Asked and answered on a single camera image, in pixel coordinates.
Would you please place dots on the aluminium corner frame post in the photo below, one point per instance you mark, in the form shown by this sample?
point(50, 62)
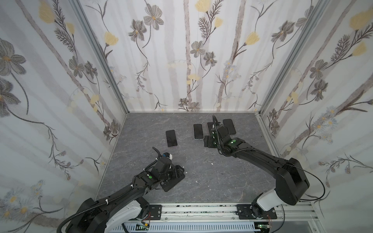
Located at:
point(83, 20)
point(305, 34)

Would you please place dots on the white vented cable duct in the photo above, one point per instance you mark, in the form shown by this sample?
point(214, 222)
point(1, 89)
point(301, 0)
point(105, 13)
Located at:
point(188, 227)

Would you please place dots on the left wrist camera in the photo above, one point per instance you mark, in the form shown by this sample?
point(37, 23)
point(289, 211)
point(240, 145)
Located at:
point(168, 155)

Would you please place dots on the black phone case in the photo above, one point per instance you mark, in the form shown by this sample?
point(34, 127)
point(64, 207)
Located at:
point(229, 124)
point(170, 184)

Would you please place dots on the small dark phone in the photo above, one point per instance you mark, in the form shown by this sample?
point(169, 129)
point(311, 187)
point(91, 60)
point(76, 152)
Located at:
point(171, 138)

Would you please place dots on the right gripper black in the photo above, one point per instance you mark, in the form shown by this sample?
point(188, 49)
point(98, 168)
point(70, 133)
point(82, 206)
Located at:
point(215, 135)

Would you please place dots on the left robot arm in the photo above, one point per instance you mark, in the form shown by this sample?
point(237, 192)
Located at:
point(105, 214)

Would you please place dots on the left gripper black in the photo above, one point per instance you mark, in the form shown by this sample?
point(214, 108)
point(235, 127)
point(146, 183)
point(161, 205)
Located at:
point(176, 171)

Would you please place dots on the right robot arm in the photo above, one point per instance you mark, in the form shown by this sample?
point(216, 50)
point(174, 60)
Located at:
point(291, 183)

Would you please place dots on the black phone case front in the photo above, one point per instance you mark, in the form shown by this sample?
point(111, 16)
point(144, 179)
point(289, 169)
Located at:
point(170, 184)

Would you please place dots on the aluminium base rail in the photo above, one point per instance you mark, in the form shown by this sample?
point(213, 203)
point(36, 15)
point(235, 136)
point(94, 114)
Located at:
point(213, 212)

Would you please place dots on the aluminium corner frame post left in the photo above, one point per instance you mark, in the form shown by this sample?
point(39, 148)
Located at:
point(83, 20)

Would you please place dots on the purple-edged black phone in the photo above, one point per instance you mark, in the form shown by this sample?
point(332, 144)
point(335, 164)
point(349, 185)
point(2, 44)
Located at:
point(210, 126)

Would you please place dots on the aluminium corner frame post right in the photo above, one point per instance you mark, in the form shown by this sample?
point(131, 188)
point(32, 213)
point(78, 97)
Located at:
point(305, 34)

